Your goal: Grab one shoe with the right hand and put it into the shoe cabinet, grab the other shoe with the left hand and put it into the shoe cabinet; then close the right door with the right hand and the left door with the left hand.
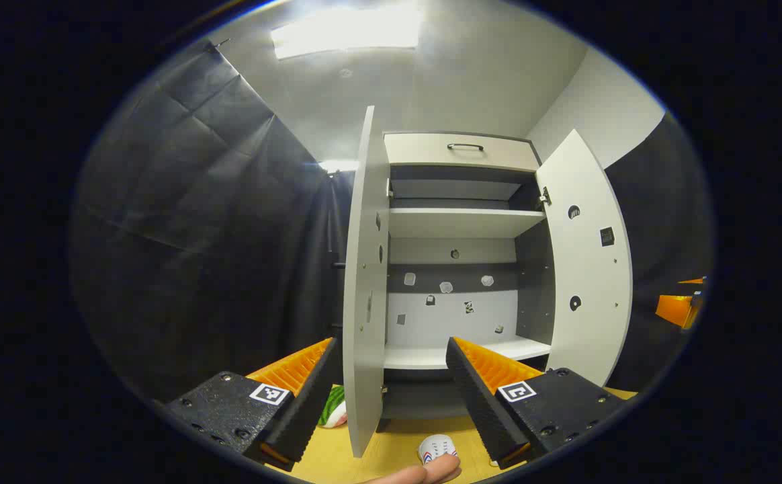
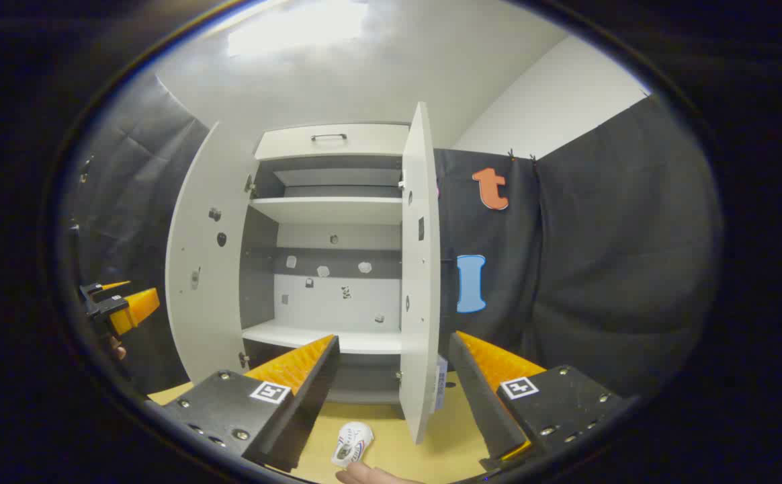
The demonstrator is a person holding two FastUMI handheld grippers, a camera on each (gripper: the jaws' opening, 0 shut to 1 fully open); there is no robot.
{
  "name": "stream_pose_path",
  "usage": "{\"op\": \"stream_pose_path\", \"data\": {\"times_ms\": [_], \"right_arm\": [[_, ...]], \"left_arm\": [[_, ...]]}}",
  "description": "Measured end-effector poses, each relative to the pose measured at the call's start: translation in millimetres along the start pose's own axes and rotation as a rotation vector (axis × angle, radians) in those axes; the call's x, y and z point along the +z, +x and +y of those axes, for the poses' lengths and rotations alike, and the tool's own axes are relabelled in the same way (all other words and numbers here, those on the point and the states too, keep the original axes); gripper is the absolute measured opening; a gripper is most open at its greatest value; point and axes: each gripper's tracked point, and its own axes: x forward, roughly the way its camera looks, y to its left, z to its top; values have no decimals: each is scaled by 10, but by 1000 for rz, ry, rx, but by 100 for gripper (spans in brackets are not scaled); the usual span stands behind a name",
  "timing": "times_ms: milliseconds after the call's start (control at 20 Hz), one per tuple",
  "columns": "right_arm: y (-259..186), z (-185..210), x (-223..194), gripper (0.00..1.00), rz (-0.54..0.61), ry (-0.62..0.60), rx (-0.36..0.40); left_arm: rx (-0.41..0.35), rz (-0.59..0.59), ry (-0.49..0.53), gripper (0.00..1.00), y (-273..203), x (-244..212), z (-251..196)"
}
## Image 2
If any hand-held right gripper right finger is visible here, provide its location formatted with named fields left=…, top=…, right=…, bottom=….
left=448, top=331, right=627, bottom=471

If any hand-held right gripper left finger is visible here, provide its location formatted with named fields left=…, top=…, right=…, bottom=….
left=161, top=334, right=340, bottom=473

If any white striped shoe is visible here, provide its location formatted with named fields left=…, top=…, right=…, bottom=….
left=331, top=421, right=374, bottom=468

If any white shoe cabinet door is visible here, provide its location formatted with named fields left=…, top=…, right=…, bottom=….
left=399, top=102, right=442, bottom=444
left=165, top=121, right=261, bottom=384

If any white shoe cabinet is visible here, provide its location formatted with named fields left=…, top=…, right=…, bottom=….
left=165, top=102, right=442, bottom=444

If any white cabinet drawer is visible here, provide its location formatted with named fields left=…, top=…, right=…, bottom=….
left=255, top=123, right=410, bottom=161

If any white paper tag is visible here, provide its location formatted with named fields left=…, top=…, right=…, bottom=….
left=434, top=356, right=449, bottom=412

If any black backdrop cloth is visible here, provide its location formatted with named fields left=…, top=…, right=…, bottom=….
left=62, top=74, right=724, bottom=404

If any ceiling light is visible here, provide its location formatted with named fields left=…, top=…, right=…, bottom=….
left=226, top=0, right=372, bottom=58

